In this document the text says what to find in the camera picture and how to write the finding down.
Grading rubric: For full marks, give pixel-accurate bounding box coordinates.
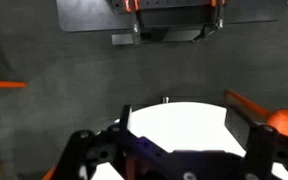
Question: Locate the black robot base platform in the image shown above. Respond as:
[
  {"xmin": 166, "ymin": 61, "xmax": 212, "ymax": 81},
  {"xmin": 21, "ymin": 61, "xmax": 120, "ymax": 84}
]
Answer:
[{"xmin": 56, "ymin": 0, "xmax": 287, "ymax": 45}]

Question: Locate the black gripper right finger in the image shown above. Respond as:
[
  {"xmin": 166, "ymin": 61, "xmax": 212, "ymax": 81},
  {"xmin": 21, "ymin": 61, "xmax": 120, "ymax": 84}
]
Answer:
[{"xmin": 225, "ymin": 105, "xmax": 261, "ymax": 150}]

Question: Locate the orange armchair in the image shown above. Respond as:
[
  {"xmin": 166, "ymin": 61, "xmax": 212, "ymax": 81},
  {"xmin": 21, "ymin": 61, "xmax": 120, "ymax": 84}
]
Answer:
[{"xmin": 224, "ymin": 90, "xmax": 288, "ymax": 136}]

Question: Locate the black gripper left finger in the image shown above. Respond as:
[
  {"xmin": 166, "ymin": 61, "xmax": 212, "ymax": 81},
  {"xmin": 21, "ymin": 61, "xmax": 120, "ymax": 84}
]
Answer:
[{"xmin": 119, "ymin": 105, "xmax": 132, "ymax": 133}]

